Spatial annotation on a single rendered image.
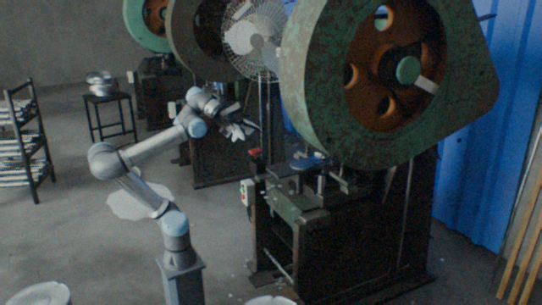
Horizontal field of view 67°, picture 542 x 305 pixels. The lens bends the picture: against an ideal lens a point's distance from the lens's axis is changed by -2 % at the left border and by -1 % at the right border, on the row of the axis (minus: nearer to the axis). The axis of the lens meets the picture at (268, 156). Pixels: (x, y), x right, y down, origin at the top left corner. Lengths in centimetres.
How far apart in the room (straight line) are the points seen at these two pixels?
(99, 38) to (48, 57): 92
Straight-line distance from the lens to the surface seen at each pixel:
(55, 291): 230
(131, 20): 473
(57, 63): 833
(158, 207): 196
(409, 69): 159
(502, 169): 283
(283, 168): 205
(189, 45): 310
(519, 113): 271
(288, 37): 150
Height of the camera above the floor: 164
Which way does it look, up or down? 23 degrees down
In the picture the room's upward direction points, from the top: 1 degrees counter-clockwise
